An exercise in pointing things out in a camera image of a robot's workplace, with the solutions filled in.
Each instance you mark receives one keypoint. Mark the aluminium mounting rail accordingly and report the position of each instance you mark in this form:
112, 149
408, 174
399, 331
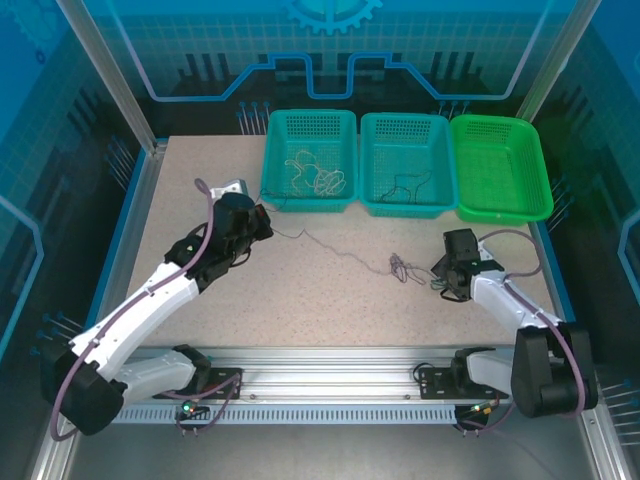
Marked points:
325, 370

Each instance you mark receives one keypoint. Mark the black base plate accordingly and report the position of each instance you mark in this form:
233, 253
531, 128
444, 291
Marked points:
432, 385
225, 382

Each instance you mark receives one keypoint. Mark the teal plastic basket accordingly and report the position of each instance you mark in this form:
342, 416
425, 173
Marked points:
407, 150
307, 145

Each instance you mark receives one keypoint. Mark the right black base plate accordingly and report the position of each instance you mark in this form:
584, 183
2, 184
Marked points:
432, 385

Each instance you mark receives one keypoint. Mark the base lit connector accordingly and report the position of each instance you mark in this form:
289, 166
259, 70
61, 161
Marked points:
482, 410
190, 406

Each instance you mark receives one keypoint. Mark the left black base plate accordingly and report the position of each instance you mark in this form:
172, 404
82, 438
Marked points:
225, 382

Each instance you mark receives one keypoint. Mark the left base lit connector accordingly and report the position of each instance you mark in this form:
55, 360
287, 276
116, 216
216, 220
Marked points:
190, 406

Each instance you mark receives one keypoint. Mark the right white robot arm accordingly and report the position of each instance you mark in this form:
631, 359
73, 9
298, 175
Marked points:
505, 300

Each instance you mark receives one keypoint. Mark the green plastic basket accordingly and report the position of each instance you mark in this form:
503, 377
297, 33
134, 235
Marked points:
500, 165

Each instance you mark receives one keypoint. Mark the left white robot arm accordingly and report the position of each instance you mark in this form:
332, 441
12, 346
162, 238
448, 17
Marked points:
150, 300

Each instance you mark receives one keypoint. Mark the aluminium frame post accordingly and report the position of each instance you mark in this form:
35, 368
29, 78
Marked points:
547, 60
117, 85

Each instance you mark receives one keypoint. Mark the right base lit connector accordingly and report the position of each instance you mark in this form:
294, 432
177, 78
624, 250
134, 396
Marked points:
482, 410

